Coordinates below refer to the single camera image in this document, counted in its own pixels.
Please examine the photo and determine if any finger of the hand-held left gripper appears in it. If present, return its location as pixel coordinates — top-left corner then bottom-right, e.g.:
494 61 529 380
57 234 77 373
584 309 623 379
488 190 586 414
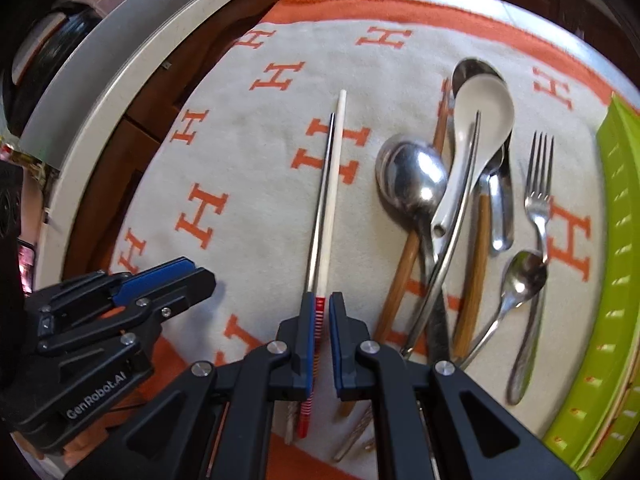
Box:
37 267 217 356
27 257 197 318

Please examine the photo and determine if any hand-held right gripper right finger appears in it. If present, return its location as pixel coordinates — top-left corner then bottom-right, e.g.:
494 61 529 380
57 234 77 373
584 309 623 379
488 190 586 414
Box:
327 291 581 480

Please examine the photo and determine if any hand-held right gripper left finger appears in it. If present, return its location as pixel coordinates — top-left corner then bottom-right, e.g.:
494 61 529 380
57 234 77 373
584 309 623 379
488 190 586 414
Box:
65 290 321 480

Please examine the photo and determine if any steel chopstick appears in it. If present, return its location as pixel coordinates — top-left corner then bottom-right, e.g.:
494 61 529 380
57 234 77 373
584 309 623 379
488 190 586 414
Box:
304 112 337 293

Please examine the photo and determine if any white chopstick red striped end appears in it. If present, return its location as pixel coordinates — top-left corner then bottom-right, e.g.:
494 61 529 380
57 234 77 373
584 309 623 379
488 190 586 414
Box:
297 90 348 438

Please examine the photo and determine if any large steel spoon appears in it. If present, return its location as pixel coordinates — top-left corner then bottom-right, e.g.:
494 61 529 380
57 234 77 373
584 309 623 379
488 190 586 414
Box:
332 110 483 462
375 134 453 363

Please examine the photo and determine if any steel fork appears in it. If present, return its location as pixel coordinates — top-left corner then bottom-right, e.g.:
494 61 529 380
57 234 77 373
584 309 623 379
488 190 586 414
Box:
507 131 555 406

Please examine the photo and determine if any green plastic tray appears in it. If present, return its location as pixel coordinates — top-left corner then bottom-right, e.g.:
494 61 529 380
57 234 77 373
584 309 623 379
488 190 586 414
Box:
542 92 640 480

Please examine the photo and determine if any orange white printed blanket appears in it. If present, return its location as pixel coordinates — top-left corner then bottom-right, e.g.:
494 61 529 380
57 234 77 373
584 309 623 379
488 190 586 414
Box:
112 0 640 480

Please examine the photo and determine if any small steel spoon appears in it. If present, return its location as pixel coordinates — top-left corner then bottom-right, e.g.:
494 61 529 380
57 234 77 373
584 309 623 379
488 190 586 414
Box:
452 249 549 366

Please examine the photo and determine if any long steel spoon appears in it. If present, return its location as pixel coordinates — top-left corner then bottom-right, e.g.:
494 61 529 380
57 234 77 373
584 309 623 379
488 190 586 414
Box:
451 58 516 253

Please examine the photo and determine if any black pressure cooker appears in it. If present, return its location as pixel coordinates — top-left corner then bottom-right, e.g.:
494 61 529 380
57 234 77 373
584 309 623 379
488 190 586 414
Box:
0 2 107 136

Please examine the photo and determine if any white ceramic spoon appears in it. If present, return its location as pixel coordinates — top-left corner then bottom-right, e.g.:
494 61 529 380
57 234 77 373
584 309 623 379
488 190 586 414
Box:
430 74 516 261

